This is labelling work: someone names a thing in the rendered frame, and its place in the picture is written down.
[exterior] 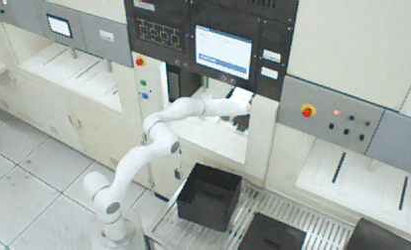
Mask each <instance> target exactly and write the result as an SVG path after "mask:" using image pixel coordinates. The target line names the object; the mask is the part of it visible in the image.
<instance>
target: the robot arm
mask: <svg viewBox="0 0 411 250"><path fill-rule="evenodd" d="M234 88H235V90H234V92H233V95H231V97H230V98H229V99H208V98H189V97H183V98H178V100H176V101H175V102H174V103H173V104H172V105H171V106H169V107H168V108H166V109H165V110H164V111H159V112H156V113H154V114H150V115H148V117H146V118H145V120H144V122H143V129H144V131H145V133H146V134H147V135H148V136H149V137H150V138H151V139H152V140H153V141H154V143H153V144H151V145H148V146H138V147H134V148H133V149H131V150H130V151H129V152H128V153H127V154H126V155H125V156H124V157H123V158H122V159H121V160H120V162H119V164H118V166H117V168H116V170H115V175H116V176H115V179H114V181H113V184H111V182H110V181H109V180H108V178H107V177H106V176H105V175H104V174H102V173H101V172H97V171H95V172H91V173H88V175H86V176H85V178H83V183H82V187H83V190H84V193H85V194H86V196H87V199H88V200H89V202H90V204H91V205H92V207H93V209H94V210H95V213H96V215H97V217H98V219H99V222H100V224H101V226H100V228H99V232H98V236H99V239H100V240H101V242H102V243H103V244H104V245H105V246H106V247H109V248H119V247H123V246H124V245H126V244H127V243H129V241H130V240H131V238H132V237H133V233H134V228H133V225H132V222H131V221H130V220H129V219H128V218H125V217H123V214H122V212H121V210H120V206H121V204H123V200H124V199H125V195H126V193H127V190H128V188H129V187H130V184H131V182H132V180H133V179H134V178H135V176H136V175H137V173H139V172H140V170H142V169H143V168H144V167H145V165H147V164H148V163H149V162H151V161H153V160H154V159H160V158H164V157H170V156H172V154H175V152H176V151H178V148H179V147H180V138H179V137H178V135H177V133H176V132H175V131H174V130H173V129H171V128H170V127H169V126H168V125H167V124H166V123H168V122H171V121H179V120H184V119H186V118H187V117H220V120H223V121H224V122H227V123H228V122H230V121H231V120H233V117H236V116H238V115H245V114H248V113H249V111H250V110H251V105H250V104H249V103H248V101H250V100H251V98H253V96H256V94H255V93H253V92H249V91H247V90H245V89H240V88H238V87H236V86H235V87H234Z"/></svg>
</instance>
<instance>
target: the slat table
mask: <svg viewBox="0 0 411 250"><path fill-rule="evenodd" d="M183 185H184V183H183V184H182V185H181V186H180V188H178V191H176V194H174V195H173V197H172V198H171V199H170V201H169V202H168V203H167V204H166V205H165V207H164V208H163V209H162V211H161V212H160V213H159V215H158V216H157V217H156V219H155V220H154V222H152V223H151V225H150V226H149V228H148V229H146V232H144V237H145V240H146V243H147V249H148V250H156V249H155V246H154V242H156V243H158V245H161V246H163V247H165V248H166V249H167V250H186V248H187V247H188V246H189V243H191V241H192V239H194V236H197V237H196V238H195V239H194V241H193V242H192V243H191V246H190V247H189V249H188V250H192V249H193V248H194V246H195V245H196V243H197V241H199V239H200V242H199V244H198V245H197V247H196V248H195V249H194V250H199V249H200V247H201V246H202V245H203V243H204V241H205V245H204V246H203V248H202V249H201V250H206V248H207V246H208V245H209V244H210V246H209V247H208V248H207V250H212V248H213V246H216V247H215V248H214V250H219V248H220V249H221V250H232V249H233V246H234V245H235V244H236V241H237V240H238V239H239V236H240V235H241V233H242V232H244V233H243V235H244V234H245V231H246V230H247V228H248V227H247V228H246V229H245V226H246V225H247V223H248V220H250V218H251V215H252V214H253V213H254V211H255V212H261V213H263V214H265V215H268V216H271V217H273V218H276V219H277V220H279V221H282V222H284V223H287V224H289V225H292V226H294V227H297V228H298V229H302V230H303V231H306V232H307V233H308V235H307V236H306V238H305V243H304V245H303V248H302V250H304V249H305V247H306V245H307V242H308V240H309V238H310V237H312V238H311V240H310V242H309V245H308V247H307V249H306V250H311V247H312V245H313V244H314V240H315V239H317V242H316V244H315V245H314V249H313V250H317V249H318V247H319V244H320V241H322V243H321V247H320V249H319V250H324V248H325V245H326V244H328V245H327V247H326V250H330V247H331V246H332V250H337V248H338V249H339V250H343V249H344V247H343V244H344V242H345V240H346V236H347V233H349V237H348V238H350V237H351V234H352V232H353V231H354V227H352V226H350V225H348V224H345V223H343V222H340V221H339V220H336V219H335V218H331V217H330V216H326V215H325V214H322V213H320V212H317V211H316V210H312V209H311V208H308V207H306V206H304V205H303V204H301V203H300V204H299V203H298V202H296V201H293V200H291V199H288V198H286V197H283V196H282V195H280V194H277V193H275V192H272V191H270V190H269V189H265V188H264V187H260V186H258V185H255V184H254V183H250V182H248V181H247V180H242V181H241V192H240V194H241V193H242V192H243V190H244V188H246V190H245V191H244V193H243V194H242V196H241V197H240V199H238V200H237V204H236V206H235V208H234V211H233V214H232V216H233V215H234V213H235V212H236V211H237V208H238V207H239V206H240V205H241V207H240V209H239V210H238V211H237V213H236V215H235V216H234V218H233V220H232V221H230V220H231V218H232V216H231V218H230V220H229V222H228V225H229V226H228V228H227V229H226V231H225V233H224V234H223V236H222V238H221V239H220V240H219V243H218V242H216V241H218V239H219V237H220V236H221V234H222V232H218V233H217V234H216V230H214V231H213V232H212V233H211V235H210V236H208V235H209V233H210V231H211V229H208V230H207V231H206V227H205V226H203V228H202V229H201V231H200V232H198V231H199V229H200V227H201V225H199V224H198V225H197V227H196V229H194V226H196V224H195V223H192V224H191V226H190V228H189V227H188V226H189V225H190V223H191V222H190V221H187V223H185V220H184V219H182V221H181V222H180V223H179V221H180V219H181V218H179V216H178V217H177V218H176V215H178V210H176V207H177V203H176V197H177V196H178V195H179V192H180V191H181V188H182V186H183ZM250 189H251V191H250V192H249V194H248V196H246V194H247V193H248V191H249V190H250ZM254 192H255V194H254V196H252V194H253V193H254ZM259 193H260V195H259V196H258V194H259ZM263 195H265V196H264V198H263V201H262V202H261V203H260V206H259V207H258V208H257V205H258V204H259V202H260V200H261V198H262V197H263ZM245 196H246V200H245V201H243V199H244V197H245ZM251 196H252V199H251V201H249V199H250V197H251ZM257 196H258V199H257V200H256V201H255V198H256V197H257ZM268 197H269V200H268V202H267V203H266V200H267V198H268ZM272 200H274V202H273V203H272ZM248 201H249V204H248V203H247V202H248ZM254 201H255V204H254V205H252V203H253V202H254ZM277 202H279V204H278V205H277V208H276V210H275V211H274V214H271V213H272V211H273V210H274V207H275V205H276V204H277ZM264 203H266V206H265V207H264V209H263V210H262V208H263V205H264ZM271 203H272V205H271V208H270V209H269V211H268V212H267V210H268V207H269V206H270V204H271ZM282 204H284V205H283V207H282V210H281V212H280V213H279V216H276V215H277V213H278V212H279V209H280V208H281V206H282ZM287 206H289V207H288V209H287V212H286V214H285V215H284V218H283V219H282V218H281V217H282V215H283V214H284V211H285V210H286V208H287ZM244 207H246V209H245V210H244V212H243V214H242V215H241V216H240V219H239V220H238V221H237V224H235V222H236V220H237V218H238V217H239V215H240V213H241V212H242V210H243V208H244ZM292 208H294V209H293V211H292V215H291V216H290V217H289V220H288V221H286V219H287V217H288V216H289V214H290V212H291V210H292ZM249 209H251V211H250V212H249V213H248V216H247V217H246V218H245V215H246V214H247V212H248V211H249ZM174 210H176V212H175V213H174V214H173V215H172V217H171V218H170V216H171V214H172V213H173V211H174ZM297 211H298V214H297V217H296V218H295V219H294V216H295V214H296V212H297ZM302 212H303V213H304V214H303V216H302V219H301V221H300V222H299V226H297V225H296V224H297V222H298V221H299V218H300V216H301V214H302ZM307 215H309V216H308V218H307V221H306V223H305V225H304V228H301V226H302V225H303V224H304V220H305V218H306V216H307ZM312 217H314V219H313V220H312V223H311V226H310V228H309V230H307V228H308V226H309V223H310V221H311V219H312ZM174 218H176V220H174ZM244 218H245V221H244V222H243V223H242V220H243V219H244ZM293 219H294V223H291V222H292V220H293ZM317 219H319V222H318V224H317V225H316V229H315V231H314V232H312V231H313V228H314V225H315V224H316V221H317ZM167 220H168V223H166V225H165V226H164V228H163V229H162V230H161V231H160V233H159V234H158V235H157V232H159V230H160V229H161V228H162V227H163V226H162V225H164V224H165V222H166V221H167ZM322 222H323V227H322V229H321V230H320V234H319V235H318V230H319V229H320V227H321V223H322ZM171 223H173V224H172V225H171ZM184 223H185V225H184ZM241 223H242V226H239V225H240V224H241ZM327 224H328V225H329V226H328V230H327V231H326V233H325V236H324V237H322V236H323V234H324V232H325V228H326V226H327ZM169 225H171V227H170V228H169V229H168V231H167V232H166V234H165V235H164V236H163V238H164V239H163V238H161V236H162V235H163V233H165V231H166V230H167V228H168V226H169ZM175 226H177V228H176V229H175V230H174V232H173V233H172V234H171V236H170V237H169V239H168V241H167V240H166V238H167V237H168V236H169V234H170V233H171V231H173V229H174V227H175ZM333 226H334V229H333V231H332V235H331V238H330V239H329V240H328V238H329V233H330V231H331V229H332V227H333ZM232 227H234V229H233V230H232V231H231V228H232ZM180 228H182V230H181V231H180V233H179V234H178V235H177V237H176V238H175V239H174V241H173V242H172V243H173V244H172V243H170V242H171V241H172V239H173V238H174V236H176V234H177V232H178V231H179V230H180ZM237 229H239V231H238V233H236V230H237ZM337 229H339V232H338V234H337V237H336V241H335V242H333V239H334V237H335V235H336V232H337ZM185 231H187V232H186V234H185V235H184V236H183V238H182V239H181V240H180V242H179V243H178V244H177V246H176V243H177V241H179V239H180V237H181V236H182V235H183V233H184V232H185ZM204 231H205V234H204V235H203V233H204ZM230 231H231V233H230V235H229V236H228V233H229V232H230ZM343 231H344V233H343V235H342V241H341V243H340V244H339V241H340V237H341V234H342V232H343ZM153 232H154V233H153ZM190 233H191V236H190V237H189V239H188V240H187V241H186V238H187V237H188V235H189V234H190ZM235 233H236V236H235V238H234V239H233V241H232V243H231V244H230V246H229V248H227V246H228V244H229V243H230V240H231V239H232V238H233V235H234V234H235ZM155 234H156V235H155ZM215 234H216V236H215V238H214V239H213V237H214V235H215ZM243 235H242V237H243ZM226 236H228V238H227V240H226V241H225V238H226ZM212 239H213V240H212ZM184 241H186V243H185V244H184V246H183V249H181V248H179V247H181V246H182V245H183V243H184ZM223 241H225V243H224V245H222V243H223ZM347 241H348V239H347Z"/></svg>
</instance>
